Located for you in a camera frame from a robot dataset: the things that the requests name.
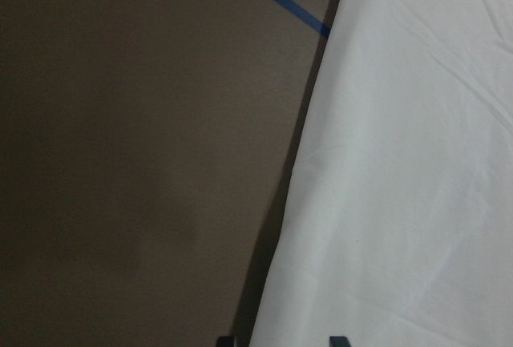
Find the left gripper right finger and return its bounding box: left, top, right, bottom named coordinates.
left=329, top=336, right=348, bottom=347

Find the white long-sleeve printed shirt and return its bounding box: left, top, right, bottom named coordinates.
left=250, top=0, right=512, bottom=346

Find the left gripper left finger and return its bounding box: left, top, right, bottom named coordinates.
left=216, top=336, right=236, bottom=347

